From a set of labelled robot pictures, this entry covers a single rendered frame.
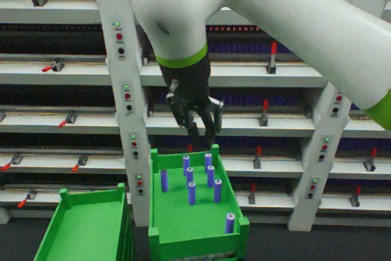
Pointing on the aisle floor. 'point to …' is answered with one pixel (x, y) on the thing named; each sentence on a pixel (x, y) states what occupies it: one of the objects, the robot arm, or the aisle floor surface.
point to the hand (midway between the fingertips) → (201, 136)
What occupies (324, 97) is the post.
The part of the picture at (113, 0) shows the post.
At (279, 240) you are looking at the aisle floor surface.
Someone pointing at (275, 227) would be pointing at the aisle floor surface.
